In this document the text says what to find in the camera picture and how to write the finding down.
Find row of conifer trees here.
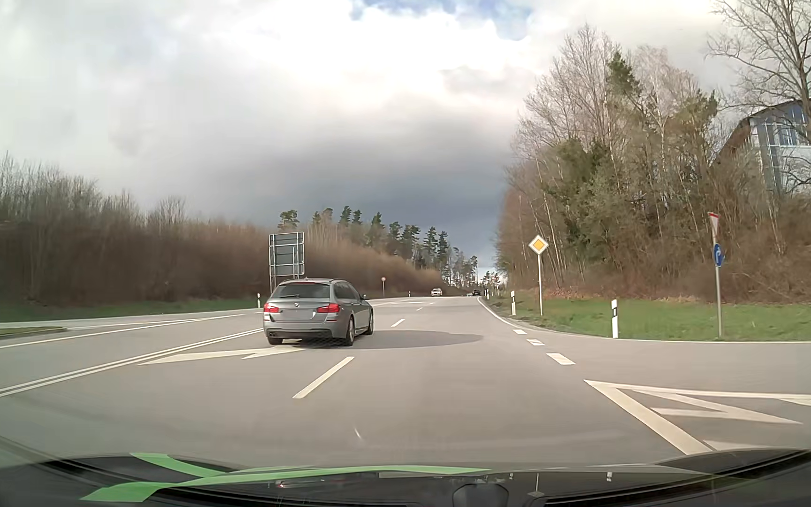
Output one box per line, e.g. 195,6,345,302
277,206,480,288

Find grey estate car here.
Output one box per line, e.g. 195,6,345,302
262,278,375,347

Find large direction sign board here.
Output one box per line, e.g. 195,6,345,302
268,231,306,293

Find yellow diamond priority sign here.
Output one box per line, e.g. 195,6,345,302
528,234,549,316

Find grey asphalt road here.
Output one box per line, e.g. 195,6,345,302
0,295,811,471

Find wood of trees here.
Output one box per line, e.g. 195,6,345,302
496,0,811,304

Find car's own bonnet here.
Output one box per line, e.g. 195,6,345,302
0,448,811,507

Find grass verge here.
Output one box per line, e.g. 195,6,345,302
0,297,266,325
484,292,811,343

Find road markings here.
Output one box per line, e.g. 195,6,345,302
0,299,811,456

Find row of bare bushes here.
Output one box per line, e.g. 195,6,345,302
0,156,449,308

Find give way and roundabout sign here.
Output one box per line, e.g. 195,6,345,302
707,211,726,339

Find glass fronted building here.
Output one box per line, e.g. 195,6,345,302
717,99,811,205

